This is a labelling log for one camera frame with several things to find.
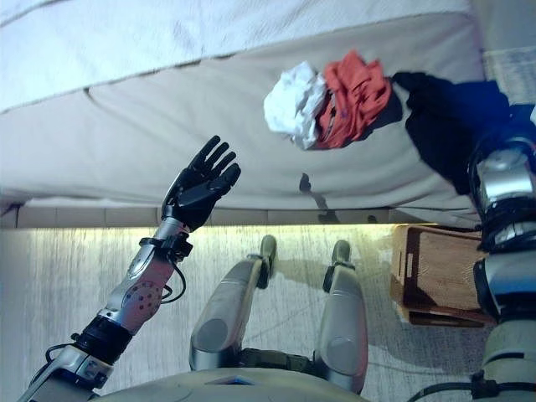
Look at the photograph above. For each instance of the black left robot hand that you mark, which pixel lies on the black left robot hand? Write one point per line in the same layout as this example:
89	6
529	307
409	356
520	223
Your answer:
201	188

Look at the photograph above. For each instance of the white garment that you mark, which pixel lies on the white garment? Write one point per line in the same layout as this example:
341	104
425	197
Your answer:
293	104

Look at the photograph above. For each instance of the orange garment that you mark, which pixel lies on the orange garment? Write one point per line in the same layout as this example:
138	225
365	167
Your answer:
356	96

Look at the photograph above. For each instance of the dark navy garment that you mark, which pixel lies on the dark navy garment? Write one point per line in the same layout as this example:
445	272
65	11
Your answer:
444	125

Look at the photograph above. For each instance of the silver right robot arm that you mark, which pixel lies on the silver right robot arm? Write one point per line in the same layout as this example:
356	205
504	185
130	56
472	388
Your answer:
502	180

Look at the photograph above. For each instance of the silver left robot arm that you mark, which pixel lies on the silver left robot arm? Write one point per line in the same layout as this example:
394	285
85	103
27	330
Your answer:
138	293

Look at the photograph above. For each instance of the bed mattress with light sheet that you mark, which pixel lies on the bed mattress with light sheet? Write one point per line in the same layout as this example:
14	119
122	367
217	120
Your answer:
167	134

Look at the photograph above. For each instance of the woven tan basket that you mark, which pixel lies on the woven tan basket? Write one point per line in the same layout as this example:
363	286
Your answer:
439	268

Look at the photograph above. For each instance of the silver left robot leg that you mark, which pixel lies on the silver left robot leg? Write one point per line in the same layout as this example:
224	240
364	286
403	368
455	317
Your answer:
226	305

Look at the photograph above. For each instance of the silver robot leg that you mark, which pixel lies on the silver robot leg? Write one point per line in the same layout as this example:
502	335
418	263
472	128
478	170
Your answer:
343	314
226	305

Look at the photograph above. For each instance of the white textured quilt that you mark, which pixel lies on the white textured quilt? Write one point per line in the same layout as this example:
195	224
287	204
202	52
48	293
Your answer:
125	42

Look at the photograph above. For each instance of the silver right robot leg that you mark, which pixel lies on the silver right robot leg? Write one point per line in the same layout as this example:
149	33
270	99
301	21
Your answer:
343	314

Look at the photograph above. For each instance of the grey robot torso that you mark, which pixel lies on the grey robot torso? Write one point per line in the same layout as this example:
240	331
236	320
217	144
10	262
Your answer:
209	389

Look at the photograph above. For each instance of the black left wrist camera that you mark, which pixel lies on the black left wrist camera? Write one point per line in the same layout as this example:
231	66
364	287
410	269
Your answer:
183	248

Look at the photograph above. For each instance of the tan padded bed frame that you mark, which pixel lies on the tan padded bed frame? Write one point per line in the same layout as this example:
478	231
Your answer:
104	215

